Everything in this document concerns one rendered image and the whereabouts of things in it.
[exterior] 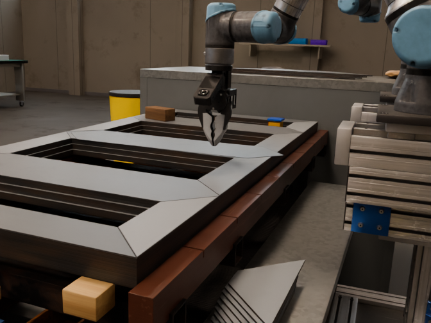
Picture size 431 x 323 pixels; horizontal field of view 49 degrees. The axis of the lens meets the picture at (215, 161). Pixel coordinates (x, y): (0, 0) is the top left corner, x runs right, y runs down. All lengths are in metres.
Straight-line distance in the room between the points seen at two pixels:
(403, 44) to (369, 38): 8.49
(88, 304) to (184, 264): 0.16
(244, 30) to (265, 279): 0.58
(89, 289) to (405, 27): 0.74
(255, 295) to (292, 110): 1.40
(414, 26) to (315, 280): 0.56
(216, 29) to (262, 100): 1.06
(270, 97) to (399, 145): 1.15
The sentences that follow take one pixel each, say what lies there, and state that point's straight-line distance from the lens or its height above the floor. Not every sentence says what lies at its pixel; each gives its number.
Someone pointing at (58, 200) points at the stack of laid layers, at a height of 0.83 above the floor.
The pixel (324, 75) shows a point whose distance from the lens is 2.28.
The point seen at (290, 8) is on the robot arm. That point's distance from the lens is 1.28.
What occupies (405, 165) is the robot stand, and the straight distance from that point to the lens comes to 1.18.
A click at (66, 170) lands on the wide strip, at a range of 1.20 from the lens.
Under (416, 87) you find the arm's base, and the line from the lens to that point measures 1.17.
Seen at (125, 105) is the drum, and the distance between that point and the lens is 4.50.
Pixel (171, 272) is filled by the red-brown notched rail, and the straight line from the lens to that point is 0.76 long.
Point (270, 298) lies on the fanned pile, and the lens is 0.92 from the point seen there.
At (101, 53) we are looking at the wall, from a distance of 11.27.
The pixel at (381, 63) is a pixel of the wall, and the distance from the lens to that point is 9.50.
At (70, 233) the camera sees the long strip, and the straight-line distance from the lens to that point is 0.81.
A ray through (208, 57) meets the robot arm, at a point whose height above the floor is 1.14.
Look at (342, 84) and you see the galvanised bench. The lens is 2.17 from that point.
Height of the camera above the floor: 1.17
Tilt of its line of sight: 13 degrees down
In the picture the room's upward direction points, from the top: 2 degrees clockwise
